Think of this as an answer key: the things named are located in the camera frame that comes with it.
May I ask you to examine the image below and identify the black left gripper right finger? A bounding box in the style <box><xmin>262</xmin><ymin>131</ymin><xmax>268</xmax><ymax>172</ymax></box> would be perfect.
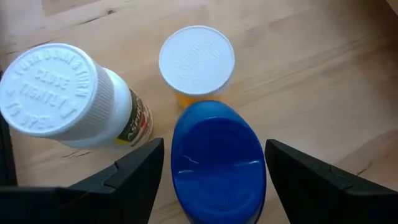
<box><xmin>264</xmin><ymin>139</ymin><xmax>398</xmax><ymax>224</ymax></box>

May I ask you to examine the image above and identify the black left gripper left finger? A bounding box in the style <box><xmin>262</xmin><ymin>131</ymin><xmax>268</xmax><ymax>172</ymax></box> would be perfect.
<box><xmin>0</xmin><ymin>138</ymin><xmax>165</xmax><ymax>224</ymax></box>

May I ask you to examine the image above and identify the blue antacid bottle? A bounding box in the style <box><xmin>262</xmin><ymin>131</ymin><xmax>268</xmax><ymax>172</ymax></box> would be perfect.
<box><xmin>170</xmin><ymin>100</ymin><xmax>267</xmax><ymax>224</ymax></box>

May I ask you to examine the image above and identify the orange pill bottle white cap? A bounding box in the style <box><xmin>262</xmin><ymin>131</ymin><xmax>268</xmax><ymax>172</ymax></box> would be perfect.
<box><xmin>158</xmin><ymin>25</ymin><xmax>236</xmax><ymax>110</ymax></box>

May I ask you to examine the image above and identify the white aspirin bottle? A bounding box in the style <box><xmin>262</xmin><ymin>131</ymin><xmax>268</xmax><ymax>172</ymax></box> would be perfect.
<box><xmin>0</xmin><ymin>42</ymin><xmax>154</xmax><ymax>149</ymax></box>

